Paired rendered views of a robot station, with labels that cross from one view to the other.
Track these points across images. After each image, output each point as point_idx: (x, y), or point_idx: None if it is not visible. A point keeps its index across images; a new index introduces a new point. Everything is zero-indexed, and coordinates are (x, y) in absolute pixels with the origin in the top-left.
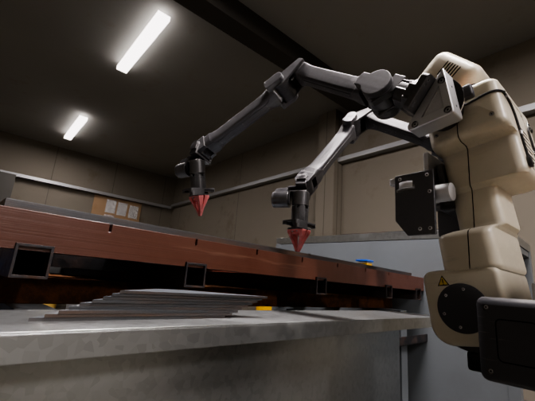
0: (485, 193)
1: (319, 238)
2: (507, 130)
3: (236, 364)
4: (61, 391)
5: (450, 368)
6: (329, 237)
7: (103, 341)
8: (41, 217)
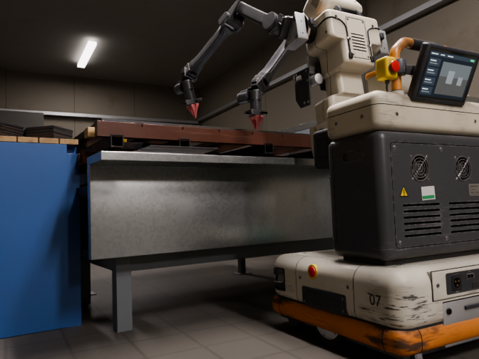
0: (334, 77)
1: (308, 124)
2: (338, 39)
3: (211, 184)
4: (137, 185)
5: None
6: (316, 122)
7: (147, 156)
8: (116, 123)
